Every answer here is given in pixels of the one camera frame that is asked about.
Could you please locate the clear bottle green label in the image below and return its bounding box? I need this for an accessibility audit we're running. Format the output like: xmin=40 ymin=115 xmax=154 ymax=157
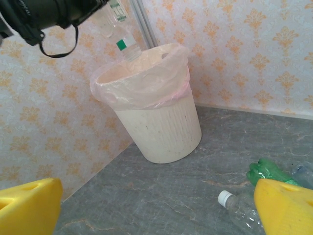
xmin=96 ymin=0 xmax=142 ymax=62

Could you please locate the clear bottle white cap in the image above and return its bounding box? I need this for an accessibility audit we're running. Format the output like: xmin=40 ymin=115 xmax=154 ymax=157
xmin=218 ymin=190 xmax=266 ymax=235

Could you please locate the cream plastic bin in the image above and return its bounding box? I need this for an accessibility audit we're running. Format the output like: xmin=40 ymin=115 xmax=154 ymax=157
xmin=94 ymin=44 xmax=202 ymax=164

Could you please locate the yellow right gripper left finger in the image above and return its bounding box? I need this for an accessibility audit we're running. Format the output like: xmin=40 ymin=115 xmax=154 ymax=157
xmin=0 ymin=178 xmax=63 ymax=235

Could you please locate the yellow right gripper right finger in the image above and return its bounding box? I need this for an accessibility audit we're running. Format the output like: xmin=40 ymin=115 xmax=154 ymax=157
xmin=253 ymin=178 xmax=313 ymax=235

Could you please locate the aluminium frame post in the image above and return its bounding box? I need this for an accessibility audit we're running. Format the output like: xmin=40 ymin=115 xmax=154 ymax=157
xmin=129 ymin=0 xmax=157 ymax=51

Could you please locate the large green bottle white label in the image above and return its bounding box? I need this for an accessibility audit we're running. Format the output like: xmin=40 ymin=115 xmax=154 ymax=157
xmin=246 ymin=158 xmax=304 ymax=190

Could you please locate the clear bottle purple label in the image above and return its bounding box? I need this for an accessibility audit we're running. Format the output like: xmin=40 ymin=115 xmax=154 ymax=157
xmin=291 ymin=163 xmax=313 ymax=190

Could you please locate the pink translucent bin liner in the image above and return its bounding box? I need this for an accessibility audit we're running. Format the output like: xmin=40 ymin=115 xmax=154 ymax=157
xmin=89 ymin=43 xmax=193 ymax=111

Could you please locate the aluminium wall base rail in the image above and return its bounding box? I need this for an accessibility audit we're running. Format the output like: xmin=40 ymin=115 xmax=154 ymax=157
xmin=194 ymin=102 xmax=313 ymax=121

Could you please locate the thin black cable loop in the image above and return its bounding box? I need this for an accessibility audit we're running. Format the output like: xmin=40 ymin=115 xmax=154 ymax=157
xmin=38 ymin=24 xmax=79 ymax=59

